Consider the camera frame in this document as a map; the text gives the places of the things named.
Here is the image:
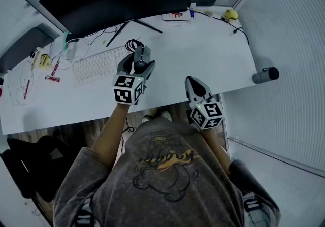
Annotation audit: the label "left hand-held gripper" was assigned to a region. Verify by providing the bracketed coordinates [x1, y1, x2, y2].
[112, 53, 156, 106]

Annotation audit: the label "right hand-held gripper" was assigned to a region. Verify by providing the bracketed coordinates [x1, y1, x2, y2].
[185, 76, 224, 130]

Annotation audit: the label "grey wired computer mouse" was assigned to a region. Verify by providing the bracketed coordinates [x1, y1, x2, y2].
[133, 45, 152, 69]

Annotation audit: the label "person's right forearm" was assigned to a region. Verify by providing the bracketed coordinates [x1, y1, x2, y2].
[202, 127, 233, 174]

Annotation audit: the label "person's left forearm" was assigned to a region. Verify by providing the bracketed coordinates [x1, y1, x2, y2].
[91, 103, 131, 169]

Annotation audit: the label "white keyboard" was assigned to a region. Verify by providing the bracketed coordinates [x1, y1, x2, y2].
[72, 45, 132, 87]

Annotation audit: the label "person's right white shoe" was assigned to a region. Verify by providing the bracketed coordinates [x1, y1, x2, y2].
[159, 111, 174, 121]

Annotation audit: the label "white box with red mark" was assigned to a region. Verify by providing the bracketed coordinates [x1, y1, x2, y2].
[162, 11, 191, 22]

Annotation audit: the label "white power adapter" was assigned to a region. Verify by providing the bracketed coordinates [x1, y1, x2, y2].
[66, 40, 77, 60]

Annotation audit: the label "grey water bottle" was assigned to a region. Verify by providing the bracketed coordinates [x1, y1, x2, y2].
[252, 67, 280, 85]

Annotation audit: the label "teal plastic strip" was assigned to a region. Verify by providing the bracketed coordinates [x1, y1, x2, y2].
[62, 30, 71, 51]

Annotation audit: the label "red stick packet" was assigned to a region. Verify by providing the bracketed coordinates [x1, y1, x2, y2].
[51, 59, 60, 77]
[23, 80, 31, 100]

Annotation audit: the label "small yellow object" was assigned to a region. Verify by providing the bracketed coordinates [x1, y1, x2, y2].
[224, 9, 239, 21]

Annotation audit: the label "grey printed t-shirt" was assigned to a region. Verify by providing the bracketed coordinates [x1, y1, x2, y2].
[53, 116, 281, 227]

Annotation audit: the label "yellow stick packet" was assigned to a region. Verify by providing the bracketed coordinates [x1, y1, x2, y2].
[31, 50, 42, 70]

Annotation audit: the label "black office chair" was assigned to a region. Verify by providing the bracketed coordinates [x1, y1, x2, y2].
[0, 134, 75, 203]

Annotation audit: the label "black monitor cables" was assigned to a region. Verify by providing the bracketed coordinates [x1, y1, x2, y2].
[82, 24, 123, 47]

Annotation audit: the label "black cable under desk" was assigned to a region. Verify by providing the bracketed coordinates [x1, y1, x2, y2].
[121, 117, 136, 143]

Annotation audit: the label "black cable with plug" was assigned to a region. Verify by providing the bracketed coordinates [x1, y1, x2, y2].
[192, 11, 250, 44]

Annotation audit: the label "black white harness strap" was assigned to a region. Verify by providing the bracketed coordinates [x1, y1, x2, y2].
[243, 192, 263, 213]
[75, 209, 96, 227]

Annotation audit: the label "thin white cable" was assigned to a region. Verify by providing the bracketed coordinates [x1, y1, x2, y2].
[7, 62, 37, 107]

